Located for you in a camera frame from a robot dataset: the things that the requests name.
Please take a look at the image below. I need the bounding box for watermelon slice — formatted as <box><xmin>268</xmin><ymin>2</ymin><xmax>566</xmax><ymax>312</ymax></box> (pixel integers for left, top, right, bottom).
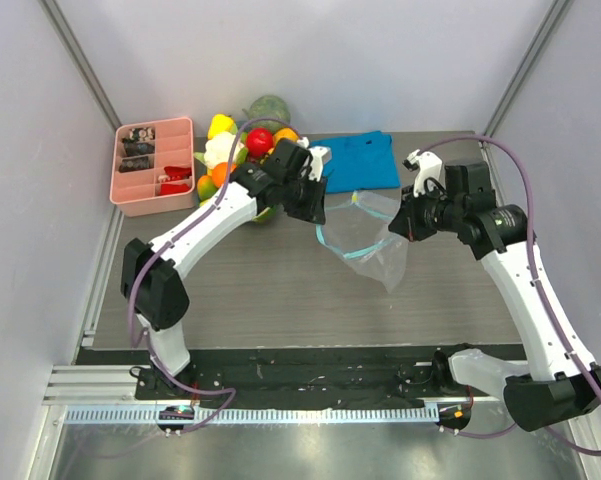
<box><xmin>252</xmin><ymin>207</ymin><xmax>277</xmax><ymax>224</ymax></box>

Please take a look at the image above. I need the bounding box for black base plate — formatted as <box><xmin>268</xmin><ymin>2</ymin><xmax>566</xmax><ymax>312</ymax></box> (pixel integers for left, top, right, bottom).
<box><xmin>74</xmin><ymin>344</ymin><xmax>526</xmax><ymax>412</ymax></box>

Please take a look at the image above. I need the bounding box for orange fruit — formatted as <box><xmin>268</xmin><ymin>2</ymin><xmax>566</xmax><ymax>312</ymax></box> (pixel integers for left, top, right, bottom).
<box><xmin>211</xmin><ymin>162</ymin><xmax>228</xmax><ymax>188</ymax></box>

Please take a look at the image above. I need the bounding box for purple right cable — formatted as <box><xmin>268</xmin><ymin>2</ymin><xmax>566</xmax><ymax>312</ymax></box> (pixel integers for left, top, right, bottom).
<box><xmin>412</xmin><ymin>133</ymin><xmax>601</xmax><ymax>457</ymax></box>

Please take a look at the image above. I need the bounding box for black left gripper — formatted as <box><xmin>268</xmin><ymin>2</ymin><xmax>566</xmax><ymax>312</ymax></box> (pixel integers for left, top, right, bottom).
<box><xmin>280</xmin><ymin>171</ymin><xmax>327</xmax><ymax>224</ymax></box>

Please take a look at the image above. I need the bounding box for blue folded cloth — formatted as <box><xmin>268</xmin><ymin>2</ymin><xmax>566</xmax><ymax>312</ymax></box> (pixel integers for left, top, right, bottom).
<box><xmin>312</xmin><ymin>131</ymin><xmax>400</xmax><ymax>194</ymax></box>

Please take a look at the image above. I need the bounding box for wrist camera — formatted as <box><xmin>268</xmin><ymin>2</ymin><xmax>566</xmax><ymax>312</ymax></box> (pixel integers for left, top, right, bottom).
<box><xmin>403</xmin><ymin>149</ymin><xmax>442</xmax><ymax>197</ymax></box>
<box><xmin>296</xmin><ymin>137</ymin><xmax>332</xmax><ymax>181</ymax></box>

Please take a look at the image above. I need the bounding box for green orange mango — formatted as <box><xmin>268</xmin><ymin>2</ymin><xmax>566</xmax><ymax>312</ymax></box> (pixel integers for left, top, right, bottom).
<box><xmin>196</xmin><ymin>175</ymin><xmax>219</xmax><ymax>201</ymax></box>

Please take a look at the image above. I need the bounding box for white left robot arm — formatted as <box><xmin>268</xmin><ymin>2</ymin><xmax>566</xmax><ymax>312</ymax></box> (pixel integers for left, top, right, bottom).
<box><xmin>121</xmin><ymin>139</ymin><xmax>331</xmax><ymax>399</ymax></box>

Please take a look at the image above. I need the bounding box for pink organizer tray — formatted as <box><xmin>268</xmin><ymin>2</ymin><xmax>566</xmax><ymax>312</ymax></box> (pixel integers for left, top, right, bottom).
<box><xmin>109</xmin><ymin>117</ymin><xmax>195</xmax><ymax>217</ymax></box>

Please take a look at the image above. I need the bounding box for yellow bell pepper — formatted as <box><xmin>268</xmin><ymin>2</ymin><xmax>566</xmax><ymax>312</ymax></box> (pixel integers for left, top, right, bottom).
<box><xmin>207</xmin><ymin>114</ymin><xmax>235</xmax><ymax>140</ymax></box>

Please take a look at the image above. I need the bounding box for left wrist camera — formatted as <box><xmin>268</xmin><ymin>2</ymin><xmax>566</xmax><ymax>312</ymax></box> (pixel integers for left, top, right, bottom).
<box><xmin>296</xmin><ymin>137</ymin><xmax>332</xmax><ymax>181</ymax></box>

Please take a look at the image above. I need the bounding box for white cauliflower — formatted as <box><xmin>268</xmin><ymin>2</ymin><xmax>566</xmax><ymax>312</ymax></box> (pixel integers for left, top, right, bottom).
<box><xmin>201</xmin><ymin>131</ymin><xmax>248</xmax><ymax>170</ymax></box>

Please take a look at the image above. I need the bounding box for clear zip top bag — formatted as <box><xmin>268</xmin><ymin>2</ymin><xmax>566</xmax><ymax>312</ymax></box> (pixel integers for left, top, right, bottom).
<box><xmin>316</xmin><ymin>191</ymin><xmax>408</xmax><ymax>292</ymax></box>

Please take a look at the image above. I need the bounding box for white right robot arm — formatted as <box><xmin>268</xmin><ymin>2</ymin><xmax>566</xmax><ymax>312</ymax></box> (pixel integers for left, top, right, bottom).
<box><xmin>389</xmin><ymin>152</ymin><xmax>601</xmax><ymax>432</ymax></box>

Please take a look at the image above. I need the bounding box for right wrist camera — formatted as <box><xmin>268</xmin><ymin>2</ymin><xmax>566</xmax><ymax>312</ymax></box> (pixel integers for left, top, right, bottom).
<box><xmin>403</xmin><ymin>149</ymin><xmax>442</xmax><ymax>197</ymax></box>

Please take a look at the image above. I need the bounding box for green fruit basket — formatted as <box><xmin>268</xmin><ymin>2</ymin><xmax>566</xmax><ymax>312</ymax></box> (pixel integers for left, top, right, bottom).
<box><xmin>193</xmin><ymin>119</ymin><xmax>300</xmax><ymax>226</ymax></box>

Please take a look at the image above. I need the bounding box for orange yellow mango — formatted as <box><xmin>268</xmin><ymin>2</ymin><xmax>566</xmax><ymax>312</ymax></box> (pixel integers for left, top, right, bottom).
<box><xmin>273</xmin><ymin>127</ymin><xmax>299</xmax><ymax>145</ymax></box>

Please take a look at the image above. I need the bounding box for white slotted cable duct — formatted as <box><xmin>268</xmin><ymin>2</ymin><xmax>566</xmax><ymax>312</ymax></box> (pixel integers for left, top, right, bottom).
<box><xmin>64</xmin><ymin>404</ymin><xmax>439</xmax><ymax>427</ymax></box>

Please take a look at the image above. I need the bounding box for green melon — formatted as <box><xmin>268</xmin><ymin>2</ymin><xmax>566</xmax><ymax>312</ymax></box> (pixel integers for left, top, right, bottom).
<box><xmin>243</xmin><ymin>95</ymin><xmax>291</xmax><ymax>134</ymax></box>

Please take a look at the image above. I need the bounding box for red apple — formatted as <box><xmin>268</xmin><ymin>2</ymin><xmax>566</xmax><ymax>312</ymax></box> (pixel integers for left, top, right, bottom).
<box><xmin>245</xmin><ymin>127</ymin><xmax>274</xmax><ymax>158</ymax></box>

